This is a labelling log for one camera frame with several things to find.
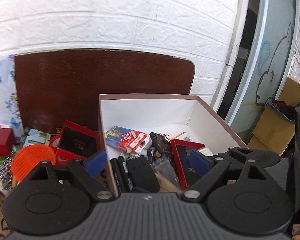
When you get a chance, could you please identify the blue plastic tray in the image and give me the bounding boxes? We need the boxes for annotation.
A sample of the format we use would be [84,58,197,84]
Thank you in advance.
[267,99,297,123]

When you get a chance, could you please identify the brown patterned phone case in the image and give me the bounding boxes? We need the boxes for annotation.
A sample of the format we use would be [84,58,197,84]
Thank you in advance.
[149,132,177,172]

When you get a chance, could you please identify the black marker pen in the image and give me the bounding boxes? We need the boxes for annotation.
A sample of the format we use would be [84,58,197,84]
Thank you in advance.
[117,156,135,193]
[110,157,127,193]

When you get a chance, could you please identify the red flat box tray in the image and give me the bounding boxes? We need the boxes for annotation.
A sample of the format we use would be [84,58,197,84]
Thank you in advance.
[170,138,206,191]

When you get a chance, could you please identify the blue card pack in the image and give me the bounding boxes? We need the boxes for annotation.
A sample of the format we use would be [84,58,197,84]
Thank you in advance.
[104,126,133,147]

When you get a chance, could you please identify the green white sachet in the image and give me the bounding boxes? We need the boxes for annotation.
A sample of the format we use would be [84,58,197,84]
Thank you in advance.
[22,129,51,147]

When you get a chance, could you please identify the brown cardboard carton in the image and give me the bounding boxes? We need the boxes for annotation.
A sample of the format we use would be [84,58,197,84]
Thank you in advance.
[247,77,300,157]

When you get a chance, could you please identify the floral plastic bag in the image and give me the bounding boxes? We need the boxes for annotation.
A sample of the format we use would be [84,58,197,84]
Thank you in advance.
[0,55,25,140]

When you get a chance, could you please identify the dark brown wooden board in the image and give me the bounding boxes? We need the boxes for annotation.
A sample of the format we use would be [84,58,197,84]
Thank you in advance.
[14,49,196,135]

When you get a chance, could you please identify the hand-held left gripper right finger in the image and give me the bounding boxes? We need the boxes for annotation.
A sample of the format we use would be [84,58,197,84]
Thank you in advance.
[182,150,267,202]

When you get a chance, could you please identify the red tape roll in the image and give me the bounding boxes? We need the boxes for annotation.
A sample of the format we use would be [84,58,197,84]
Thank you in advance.
[49,134,65,165]

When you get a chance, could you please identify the orange silicone brush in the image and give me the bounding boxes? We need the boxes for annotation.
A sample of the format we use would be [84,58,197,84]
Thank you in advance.
[11,144,56,184]

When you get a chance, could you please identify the orange white barcode packet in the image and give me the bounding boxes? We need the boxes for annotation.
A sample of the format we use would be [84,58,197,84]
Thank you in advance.
[178,132,198,143]

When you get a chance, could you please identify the black device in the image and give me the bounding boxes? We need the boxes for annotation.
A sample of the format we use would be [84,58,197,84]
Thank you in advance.
[127,156,161,193]

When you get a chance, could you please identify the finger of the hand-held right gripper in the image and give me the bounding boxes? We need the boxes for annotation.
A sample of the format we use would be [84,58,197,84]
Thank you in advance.
[213,146,257,167]

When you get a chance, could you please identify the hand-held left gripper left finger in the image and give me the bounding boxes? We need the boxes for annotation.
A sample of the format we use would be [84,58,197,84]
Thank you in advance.
[27,151,115,202]

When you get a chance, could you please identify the red flat cardboard box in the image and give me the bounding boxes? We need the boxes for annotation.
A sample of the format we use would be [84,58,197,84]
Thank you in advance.
[55,119,101,160]

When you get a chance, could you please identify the red jewelry box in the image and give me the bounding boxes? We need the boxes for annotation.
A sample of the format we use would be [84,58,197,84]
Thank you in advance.
[0,127,15,157]

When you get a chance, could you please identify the small clear plastic bag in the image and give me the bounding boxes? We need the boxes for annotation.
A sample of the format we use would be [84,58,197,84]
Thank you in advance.
[150,159,181,188]

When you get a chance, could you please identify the wooden sticks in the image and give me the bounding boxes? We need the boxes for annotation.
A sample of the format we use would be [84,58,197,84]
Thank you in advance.
[154,172,184,194]

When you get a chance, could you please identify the steel wool scrubber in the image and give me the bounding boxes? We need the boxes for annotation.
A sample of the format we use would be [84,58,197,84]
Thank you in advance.
[0,155,16,191]

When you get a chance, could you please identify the red white small carton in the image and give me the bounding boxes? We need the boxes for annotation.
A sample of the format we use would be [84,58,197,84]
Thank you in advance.
[117,129,151,153]

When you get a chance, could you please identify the beige cardboard storage box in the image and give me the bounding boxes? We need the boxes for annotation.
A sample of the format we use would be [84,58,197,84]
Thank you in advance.
[98,94,249,196]

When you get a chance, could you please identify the glass door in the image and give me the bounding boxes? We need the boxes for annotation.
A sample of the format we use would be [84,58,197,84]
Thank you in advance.
[225,0,300,132]

